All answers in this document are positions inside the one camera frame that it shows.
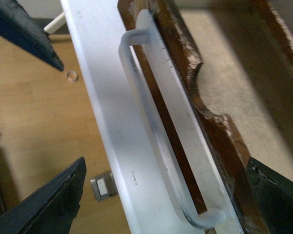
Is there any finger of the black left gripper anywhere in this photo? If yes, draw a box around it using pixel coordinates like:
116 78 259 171
0 0 64 72

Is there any white table leg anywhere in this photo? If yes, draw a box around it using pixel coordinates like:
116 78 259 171
43 12 66 35

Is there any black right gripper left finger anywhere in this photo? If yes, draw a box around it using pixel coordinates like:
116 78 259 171
0 157 86 234

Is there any wooden drawer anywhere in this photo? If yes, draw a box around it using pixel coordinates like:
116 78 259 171
117 0 293 234

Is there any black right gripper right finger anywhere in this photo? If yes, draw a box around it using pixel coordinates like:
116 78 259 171
246 157 293 234

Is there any metal floor plate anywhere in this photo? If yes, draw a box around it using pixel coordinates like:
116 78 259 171
90 171 118 202

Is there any small clear ring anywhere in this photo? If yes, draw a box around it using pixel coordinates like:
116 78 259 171
66 70 79 83

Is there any white drawer handle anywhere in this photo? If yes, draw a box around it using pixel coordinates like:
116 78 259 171
119 9 243 234

